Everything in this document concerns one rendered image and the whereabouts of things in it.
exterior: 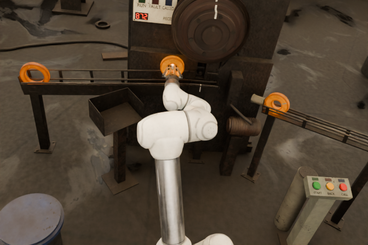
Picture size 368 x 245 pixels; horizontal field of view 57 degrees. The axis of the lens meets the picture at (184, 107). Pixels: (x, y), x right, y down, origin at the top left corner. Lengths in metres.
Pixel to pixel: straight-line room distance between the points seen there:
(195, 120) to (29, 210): 1.01
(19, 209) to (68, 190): 0.64
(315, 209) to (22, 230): 1.53
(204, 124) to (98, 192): 1.34
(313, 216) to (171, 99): 1.06
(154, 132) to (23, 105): 2.12
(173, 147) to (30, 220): 0.88
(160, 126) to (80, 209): 1.26
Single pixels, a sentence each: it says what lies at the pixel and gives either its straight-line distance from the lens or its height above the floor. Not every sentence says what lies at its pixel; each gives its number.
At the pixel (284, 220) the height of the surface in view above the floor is 0.11.
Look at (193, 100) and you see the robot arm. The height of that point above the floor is 0.84.
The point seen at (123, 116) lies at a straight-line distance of 2.11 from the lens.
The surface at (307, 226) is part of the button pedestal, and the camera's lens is 2.25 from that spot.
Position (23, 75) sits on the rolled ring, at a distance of 2.44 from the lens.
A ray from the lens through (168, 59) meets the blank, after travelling 2.14.
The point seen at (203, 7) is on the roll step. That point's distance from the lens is 1.97.
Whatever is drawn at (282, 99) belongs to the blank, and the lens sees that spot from 2.24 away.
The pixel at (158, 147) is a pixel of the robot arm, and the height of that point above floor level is 1.04.
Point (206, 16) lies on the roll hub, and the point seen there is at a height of 1.23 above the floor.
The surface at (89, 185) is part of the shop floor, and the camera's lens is 2.53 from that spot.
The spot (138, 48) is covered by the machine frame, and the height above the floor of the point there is 0.87.
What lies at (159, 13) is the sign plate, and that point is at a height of 1.13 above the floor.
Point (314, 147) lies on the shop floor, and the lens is 3.21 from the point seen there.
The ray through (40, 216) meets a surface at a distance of 1.90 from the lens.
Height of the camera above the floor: 1.96
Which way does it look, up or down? 38 degrees down
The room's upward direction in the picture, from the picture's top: 9 degrees clockwise
